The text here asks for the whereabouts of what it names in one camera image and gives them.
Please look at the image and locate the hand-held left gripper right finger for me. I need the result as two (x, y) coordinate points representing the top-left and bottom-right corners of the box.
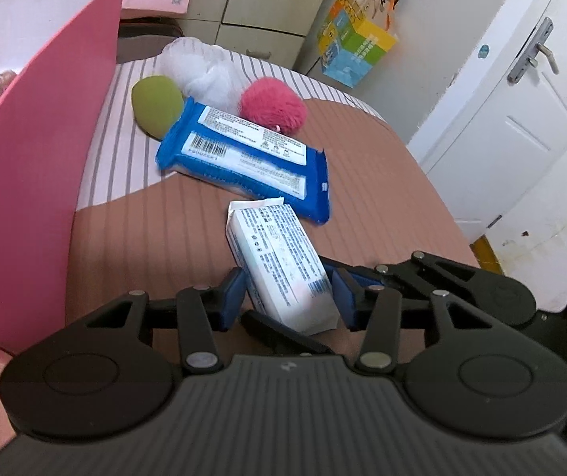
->
(332, 268), (512, 376)

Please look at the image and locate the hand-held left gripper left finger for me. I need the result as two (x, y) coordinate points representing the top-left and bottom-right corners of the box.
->
(85, 268), (247, 376)

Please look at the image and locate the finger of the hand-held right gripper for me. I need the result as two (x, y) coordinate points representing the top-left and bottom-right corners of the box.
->
(319, 250), (490, 298)
(241, 310), (335, 356)

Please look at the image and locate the white tissue pack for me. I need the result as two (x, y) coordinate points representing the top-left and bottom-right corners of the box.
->
(226, 198), (342, 336)

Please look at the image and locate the blue wet wipes pack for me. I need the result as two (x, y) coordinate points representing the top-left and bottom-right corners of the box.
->
(157, 96), (332, 224)

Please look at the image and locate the pink fluffy puff ball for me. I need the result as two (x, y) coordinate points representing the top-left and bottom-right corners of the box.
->
(240, 78), (308, 135)

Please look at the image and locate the green makeup sponge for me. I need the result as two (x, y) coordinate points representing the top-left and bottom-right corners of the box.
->
(131, 75), (186, 142)

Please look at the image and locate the white mesh bath sponge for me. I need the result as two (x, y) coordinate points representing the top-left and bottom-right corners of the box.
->
(157, 37), (247, 116)

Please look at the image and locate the pink cardboard box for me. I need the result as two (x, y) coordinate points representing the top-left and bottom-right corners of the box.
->
(0, 0), (128, 359)

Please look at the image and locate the white door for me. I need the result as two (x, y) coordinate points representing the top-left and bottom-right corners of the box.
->
(407, 0), (567, 245)

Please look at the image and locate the striped bed sheet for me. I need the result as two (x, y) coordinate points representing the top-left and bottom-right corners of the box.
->
(76, 50), (386, 211)

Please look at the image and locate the colourful paper gift bag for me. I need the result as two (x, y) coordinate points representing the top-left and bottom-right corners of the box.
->
(317, 0), (398, 88)

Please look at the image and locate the grey three-door wardrobe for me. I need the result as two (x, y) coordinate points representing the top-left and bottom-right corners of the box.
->
(184, 0), (344, 71)

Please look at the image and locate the metal door handle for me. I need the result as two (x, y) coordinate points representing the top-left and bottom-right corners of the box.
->
(508, 17), (560, 84)

